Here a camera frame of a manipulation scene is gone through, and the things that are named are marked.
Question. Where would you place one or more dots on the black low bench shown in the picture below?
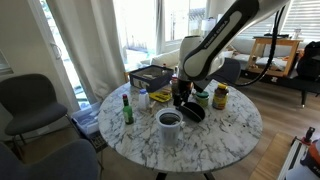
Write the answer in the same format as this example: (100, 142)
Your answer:
(283, 81)

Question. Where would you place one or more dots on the aluminium rail device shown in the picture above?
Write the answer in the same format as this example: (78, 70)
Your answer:
(295, 161)

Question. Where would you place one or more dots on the small jar green lid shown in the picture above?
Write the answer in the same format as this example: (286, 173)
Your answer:
(202, 99)

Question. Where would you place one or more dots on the cream curtain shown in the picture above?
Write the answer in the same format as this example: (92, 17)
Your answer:
(90, 46)

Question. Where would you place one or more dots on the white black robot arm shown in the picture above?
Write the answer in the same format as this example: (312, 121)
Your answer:
(220, 36)

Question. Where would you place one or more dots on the navy blue open box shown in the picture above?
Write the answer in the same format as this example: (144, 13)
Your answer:
(151, 78)

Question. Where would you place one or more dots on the dark grey upholstered chair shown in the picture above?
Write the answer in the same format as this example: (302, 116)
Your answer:
(50, 160)

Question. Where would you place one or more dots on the black oval bowl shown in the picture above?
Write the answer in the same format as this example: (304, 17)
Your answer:
(192, 111)

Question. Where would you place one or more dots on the amber vitamin bottle yellow lid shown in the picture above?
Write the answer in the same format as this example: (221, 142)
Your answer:
(220, 96)

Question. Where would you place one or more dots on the green glass bottle red cap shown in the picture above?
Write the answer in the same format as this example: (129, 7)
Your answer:
(127, 110)

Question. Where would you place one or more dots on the grey shell chair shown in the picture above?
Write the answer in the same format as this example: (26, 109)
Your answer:
(30, 104)

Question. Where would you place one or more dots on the white bottle blue cap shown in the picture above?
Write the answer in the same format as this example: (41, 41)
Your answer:
(143, 99)

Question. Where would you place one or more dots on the black backpack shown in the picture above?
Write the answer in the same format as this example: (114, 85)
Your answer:
(308, 60)

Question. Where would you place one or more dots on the wide white window blinds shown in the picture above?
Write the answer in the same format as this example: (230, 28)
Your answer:
(266, 23)

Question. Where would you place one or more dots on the yellow flat packet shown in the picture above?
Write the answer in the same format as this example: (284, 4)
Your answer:
(160, 96)

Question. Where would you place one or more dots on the clear plastic storage bin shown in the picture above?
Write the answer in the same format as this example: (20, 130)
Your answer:
(86, 120)

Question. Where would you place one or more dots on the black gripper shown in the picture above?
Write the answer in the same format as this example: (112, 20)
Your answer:
(185, 86)

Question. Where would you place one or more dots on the red black clamp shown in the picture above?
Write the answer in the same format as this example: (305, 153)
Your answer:
(308, 135)

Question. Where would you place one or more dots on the blue upholstered chair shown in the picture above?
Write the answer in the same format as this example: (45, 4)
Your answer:
(227, 70)

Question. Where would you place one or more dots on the dark jar red lid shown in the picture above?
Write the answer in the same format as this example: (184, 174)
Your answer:
(174, 84)

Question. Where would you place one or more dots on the beige sofa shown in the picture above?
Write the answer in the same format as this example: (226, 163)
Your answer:
(165, 58)

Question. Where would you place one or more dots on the wooden shelf cart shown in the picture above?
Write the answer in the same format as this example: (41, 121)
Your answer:
(273, 55)

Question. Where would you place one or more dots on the white mug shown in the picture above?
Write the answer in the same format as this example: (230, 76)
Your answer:
(169, 126)

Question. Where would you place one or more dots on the orange power tool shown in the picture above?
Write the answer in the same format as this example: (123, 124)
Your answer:
(311, 156)

